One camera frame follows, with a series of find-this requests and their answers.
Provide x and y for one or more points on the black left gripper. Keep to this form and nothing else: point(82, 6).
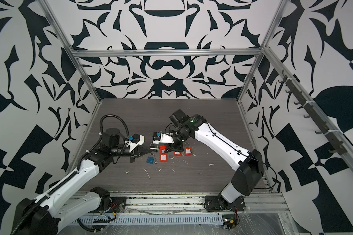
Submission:
point(137, 153)

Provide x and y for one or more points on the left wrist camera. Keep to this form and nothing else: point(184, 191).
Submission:
point(134, 141)

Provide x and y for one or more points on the black hook rack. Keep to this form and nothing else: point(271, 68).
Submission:
point(311, 124)

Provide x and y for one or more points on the red padlock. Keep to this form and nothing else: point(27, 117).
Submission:
point(177, 154)
point(187, 149)
point(161, 149)
point(163, 158)

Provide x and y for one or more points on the blue padlock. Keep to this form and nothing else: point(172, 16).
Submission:
point(151, 159)

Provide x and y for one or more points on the white slotted cable duct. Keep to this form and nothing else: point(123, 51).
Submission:
point(160, 219)

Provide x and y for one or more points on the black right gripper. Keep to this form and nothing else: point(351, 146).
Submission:
point(174, 147)

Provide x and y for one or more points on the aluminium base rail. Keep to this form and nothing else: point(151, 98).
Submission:
point(181, 202)

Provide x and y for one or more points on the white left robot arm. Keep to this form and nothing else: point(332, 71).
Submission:
point(49, 213)

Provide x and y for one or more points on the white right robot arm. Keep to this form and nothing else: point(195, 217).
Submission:
point(248, 165)

